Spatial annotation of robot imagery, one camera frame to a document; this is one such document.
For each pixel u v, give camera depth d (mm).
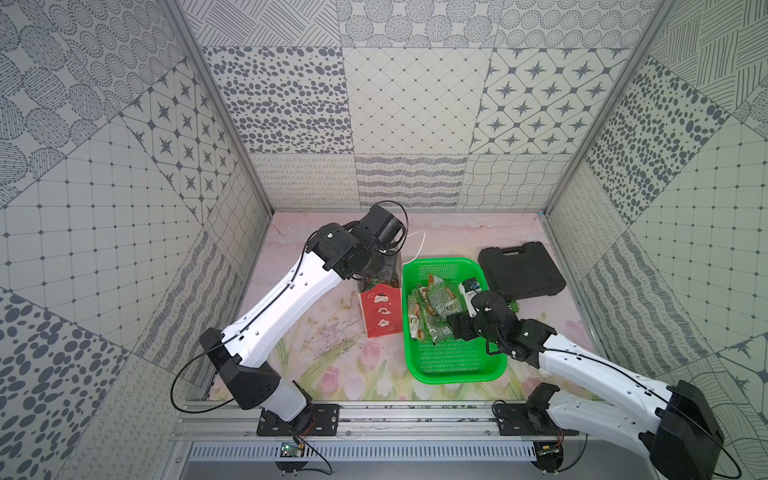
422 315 833
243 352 396
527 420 661
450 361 838
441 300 873
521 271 1000
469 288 728
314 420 731
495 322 603
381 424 747
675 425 394
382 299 749
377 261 507
